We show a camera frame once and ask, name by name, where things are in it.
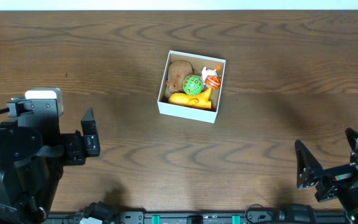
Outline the white cardboard box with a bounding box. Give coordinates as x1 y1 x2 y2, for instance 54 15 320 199
157 50 226 123

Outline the yellow rubber duck toy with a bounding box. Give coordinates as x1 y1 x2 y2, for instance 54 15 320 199
168 88 212 109

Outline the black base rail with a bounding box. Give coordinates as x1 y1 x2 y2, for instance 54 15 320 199
44 202 349 224

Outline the brown plush animal toy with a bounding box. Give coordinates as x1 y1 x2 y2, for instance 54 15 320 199
165 60 193 93

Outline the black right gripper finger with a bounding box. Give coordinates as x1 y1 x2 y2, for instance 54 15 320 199
345 128 358 150
295 139 323 190

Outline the green number ball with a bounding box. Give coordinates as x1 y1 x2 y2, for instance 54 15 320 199
183 75 204 95

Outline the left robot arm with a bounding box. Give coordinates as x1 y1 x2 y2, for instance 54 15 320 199
0 108 100 223

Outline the orange ribbed round toy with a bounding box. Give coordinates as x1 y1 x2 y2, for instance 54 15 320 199
204 75 221 90

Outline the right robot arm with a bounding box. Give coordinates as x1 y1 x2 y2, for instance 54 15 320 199
295 128 358 223

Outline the white pink duck figurine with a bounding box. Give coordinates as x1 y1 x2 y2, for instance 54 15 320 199
201 65 221 82

